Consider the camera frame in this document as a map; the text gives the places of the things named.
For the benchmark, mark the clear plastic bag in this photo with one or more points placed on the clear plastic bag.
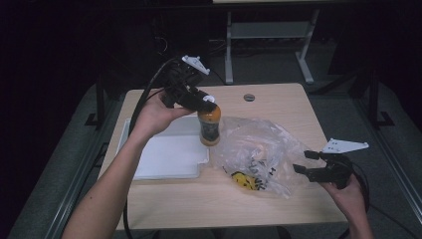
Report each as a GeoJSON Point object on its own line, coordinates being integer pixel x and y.
{"type": "Point", "coordinates": [265, 149]}

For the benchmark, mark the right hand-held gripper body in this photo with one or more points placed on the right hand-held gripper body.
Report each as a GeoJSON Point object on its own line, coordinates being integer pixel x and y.
{"type": "Point", "coordinates": [335, 171]}

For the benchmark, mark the person's right hand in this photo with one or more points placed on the person's right hand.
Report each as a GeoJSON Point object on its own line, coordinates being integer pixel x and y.
{"type": "Point", "coordinates": [350, 199]}

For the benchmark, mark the white plastic tray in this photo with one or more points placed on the white plastic tray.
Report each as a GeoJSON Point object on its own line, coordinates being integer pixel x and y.
{"type": "Point", "coordinates": [172, 156]}

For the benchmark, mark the black metal stand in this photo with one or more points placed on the black metal stand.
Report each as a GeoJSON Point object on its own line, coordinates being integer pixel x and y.
{"type": "Point", "coordinates": [374, 99]}
{"type": "Point", "coordinates": [100, 99]}

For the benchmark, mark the orange drink bottle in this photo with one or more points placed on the orange drink bottle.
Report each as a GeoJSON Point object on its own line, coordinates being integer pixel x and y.
{"type": "Point", "coordinates": [209, 126]}

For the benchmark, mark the white metal desk frame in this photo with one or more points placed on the white metal desk frame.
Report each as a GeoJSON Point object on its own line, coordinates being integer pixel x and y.
{"type": "Point", "coordinates": [265, 30]}

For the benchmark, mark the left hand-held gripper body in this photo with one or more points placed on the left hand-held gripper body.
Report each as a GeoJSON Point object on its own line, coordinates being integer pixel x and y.
{"type": "Point", "coordinates": [180, 84]}

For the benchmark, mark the grey table grommet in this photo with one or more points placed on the grey table grommet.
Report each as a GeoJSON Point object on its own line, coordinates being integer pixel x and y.
{"type": "Point", "coordinates": [249, 97]}

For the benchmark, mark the grey floor rail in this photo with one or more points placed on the grey floor rail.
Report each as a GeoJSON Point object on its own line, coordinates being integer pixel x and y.
{"type": "Point", "coordinates": [391, 156]}
{"type": "Point", "coordinates": [76, 192]}

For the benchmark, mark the person's left hand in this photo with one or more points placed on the person's left hand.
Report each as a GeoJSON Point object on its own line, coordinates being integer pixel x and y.
{"type": "Point", "coordinates": [156, 116]}

